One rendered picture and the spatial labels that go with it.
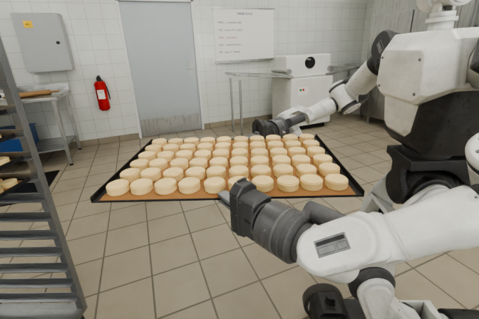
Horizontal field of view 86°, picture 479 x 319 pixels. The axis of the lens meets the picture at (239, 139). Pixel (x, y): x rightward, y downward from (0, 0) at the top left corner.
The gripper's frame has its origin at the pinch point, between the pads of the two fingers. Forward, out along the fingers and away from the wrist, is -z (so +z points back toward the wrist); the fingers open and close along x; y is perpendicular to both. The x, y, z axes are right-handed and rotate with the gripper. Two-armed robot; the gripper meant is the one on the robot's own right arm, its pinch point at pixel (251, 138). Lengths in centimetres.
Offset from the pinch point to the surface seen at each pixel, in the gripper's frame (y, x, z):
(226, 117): -289, -85, 233
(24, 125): -61, 7, -59
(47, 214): -61, -31, -61
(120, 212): -153, -101, -10
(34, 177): -61, -14, -61
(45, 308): -73, -86, -73
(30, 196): -64, -23, -64
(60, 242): -60, -46, -60
